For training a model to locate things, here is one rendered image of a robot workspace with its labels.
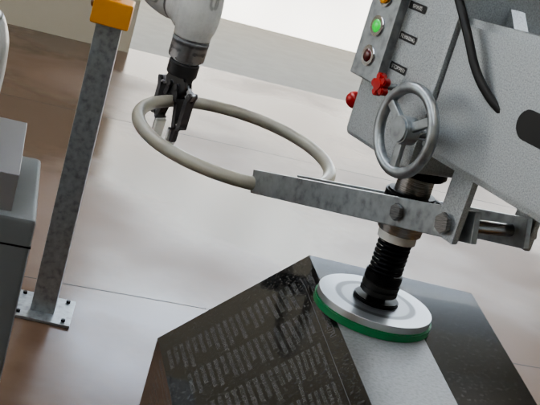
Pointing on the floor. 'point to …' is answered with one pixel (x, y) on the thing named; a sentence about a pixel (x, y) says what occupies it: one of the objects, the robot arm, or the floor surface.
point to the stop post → (76, 166)
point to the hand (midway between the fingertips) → (163, 137)
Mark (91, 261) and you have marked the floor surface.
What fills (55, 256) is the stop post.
